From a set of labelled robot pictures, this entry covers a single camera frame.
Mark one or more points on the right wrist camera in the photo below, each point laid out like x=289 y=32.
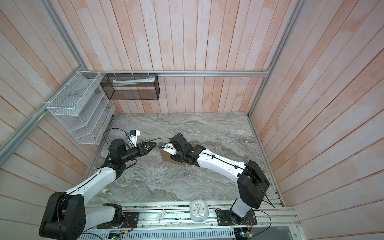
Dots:
x=168 y=147

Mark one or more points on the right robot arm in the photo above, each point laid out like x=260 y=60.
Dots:
x=251 y=180

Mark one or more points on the black wire mesh basket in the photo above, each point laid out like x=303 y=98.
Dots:
x=130 y=93

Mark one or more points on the white round clock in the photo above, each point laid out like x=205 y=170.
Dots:
x=199 y=211

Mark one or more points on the aluminium rail front frame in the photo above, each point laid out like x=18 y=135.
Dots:
x=273 y=223

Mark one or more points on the paper in black basket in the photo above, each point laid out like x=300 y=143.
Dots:
x=146 y=82

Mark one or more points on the white wire mesh shelf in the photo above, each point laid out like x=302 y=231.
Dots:
x=82 y=110

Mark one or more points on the white paper tag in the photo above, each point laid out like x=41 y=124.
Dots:
x=161 y=215

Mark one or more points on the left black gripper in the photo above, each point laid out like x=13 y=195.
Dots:
x=144 y=150

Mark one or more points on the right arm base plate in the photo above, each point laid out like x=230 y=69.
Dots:
x=229 y=218

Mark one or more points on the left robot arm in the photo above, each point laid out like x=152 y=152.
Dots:
x=66 y=217

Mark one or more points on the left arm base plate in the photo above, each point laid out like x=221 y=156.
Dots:
x=130 y=221

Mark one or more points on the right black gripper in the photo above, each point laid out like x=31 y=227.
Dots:
x=176 y=158

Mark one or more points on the brown cardboard box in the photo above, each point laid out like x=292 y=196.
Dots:
x=167 y=158

